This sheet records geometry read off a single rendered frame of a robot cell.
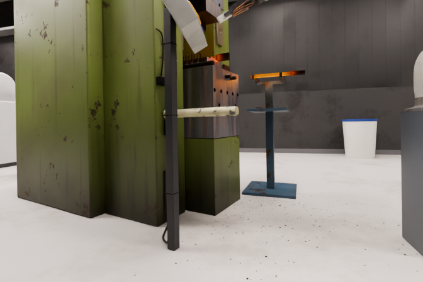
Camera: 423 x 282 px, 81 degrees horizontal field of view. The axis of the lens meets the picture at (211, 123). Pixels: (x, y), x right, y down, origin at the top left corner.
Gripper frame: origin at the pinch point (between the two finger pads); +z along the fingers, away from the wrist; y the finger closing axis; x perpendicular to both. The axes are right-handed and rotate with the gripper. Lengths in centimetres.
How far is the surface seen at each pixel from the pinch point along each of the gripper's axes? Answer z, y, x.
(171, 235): 72, -11, -74
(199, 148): 49, 34, -49
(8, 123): 291, 198, 114
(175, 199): 62, -11, -62
